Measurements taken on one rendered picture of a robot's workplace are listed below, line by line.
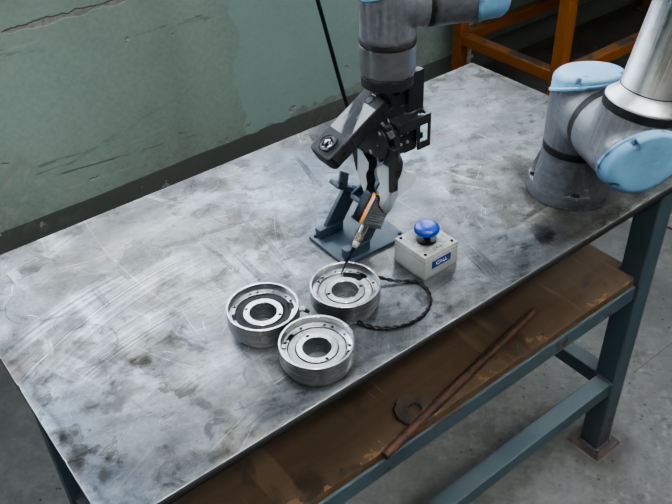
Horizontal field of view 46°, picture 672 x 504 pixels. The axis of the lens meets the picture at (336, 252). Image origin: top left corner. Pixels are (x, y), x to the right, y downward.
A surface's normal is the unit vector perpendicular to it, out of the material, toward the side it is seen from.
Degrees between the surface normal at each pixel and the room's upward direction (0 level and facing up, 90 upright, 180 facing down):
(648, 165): 97
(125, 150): 90
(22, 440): 0
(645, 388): 0
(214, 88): 90
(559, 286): 0
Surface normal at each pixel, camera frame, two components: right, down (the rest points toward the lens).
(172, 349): -0.04, -0.79
